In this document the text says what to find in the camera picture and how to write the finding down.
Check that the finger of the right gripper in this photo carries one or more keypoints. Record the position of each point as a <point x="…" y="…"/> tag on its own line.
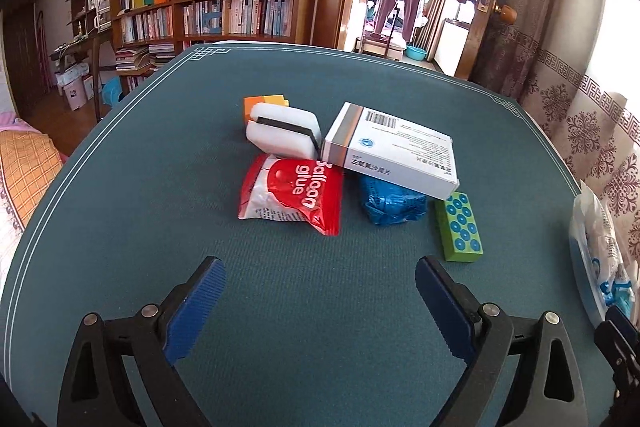
<point x="618" y="341"/>

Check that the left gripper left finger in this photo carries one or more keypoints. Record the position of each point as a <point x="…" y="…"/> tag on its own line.
<point x="96" y="389"/>

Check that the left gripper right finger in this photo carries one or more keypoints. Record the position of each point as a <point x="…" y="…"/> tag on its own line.
<point x="546" y="389"/>

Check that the green dotted block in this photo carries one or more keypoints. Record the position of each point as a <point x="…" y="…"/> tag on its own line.
<point x="458" y="229"/>

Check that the blue foil packet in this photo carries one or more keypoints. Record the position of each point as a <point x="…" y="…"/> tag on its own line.
<point x="388" y="204"/>

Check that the red balloon glue packet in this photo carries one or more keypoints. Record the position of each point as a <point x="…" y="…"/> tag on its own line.
<point x="293" y="190"/>

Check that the white medicine box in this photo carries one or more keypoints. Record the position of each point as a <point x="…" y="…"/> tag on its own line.
<point x="391" y="149"/>

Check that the white sponge black stripe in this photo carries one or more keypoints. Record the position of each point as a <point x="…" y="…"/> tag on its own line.
<point x="284" y="131"/>

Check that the white blue wipes packet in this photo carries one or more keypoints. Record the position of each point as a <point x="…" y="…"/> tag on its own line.
<point x="604" y="275"/>

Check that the orange plaid bedding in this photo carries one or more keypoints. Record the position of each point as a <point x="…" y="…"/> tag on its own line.
<point x="29" y="164"/>

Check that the white storage bin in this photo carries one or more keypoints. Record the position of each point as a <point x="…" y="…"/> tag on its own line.
<point x="75" y="94"/>

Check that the patterned curtain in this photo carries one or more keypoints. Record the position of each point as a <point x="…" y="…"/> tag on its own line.
<point x="573" y="65"/>

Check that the orange yellow block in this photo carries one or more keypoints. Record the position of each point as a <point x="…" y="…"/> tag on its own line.
<point x="250" y="101"/>

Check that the blue plastic basin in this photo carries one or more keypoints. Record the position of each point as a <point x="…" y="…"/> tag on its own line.
<point x="415" y="53"/>

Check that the dark wooden desk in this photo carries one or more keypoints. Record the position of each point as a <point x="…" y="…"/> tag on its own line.
<point x="82" y="56"/>

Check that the wooden bookshelf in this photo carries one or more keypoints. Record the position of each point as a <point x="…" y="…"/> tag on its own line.
<point x="146" y="34"/>

